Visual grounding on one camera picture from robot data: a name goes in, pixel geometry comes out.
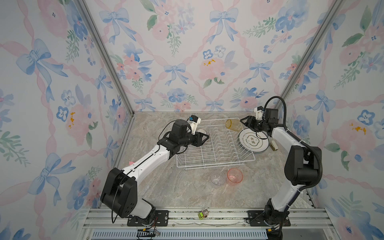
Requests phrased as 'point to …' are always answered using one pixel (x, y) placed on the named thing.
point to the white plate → (253, 141)
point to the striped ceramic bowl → (201, 130)
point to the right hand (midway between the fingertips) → (243, 120)
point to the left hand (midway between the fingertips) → (207, 134)
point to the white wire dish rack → (223, 146)
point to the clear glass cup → (218, 179)
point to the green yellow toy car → (203, 214)
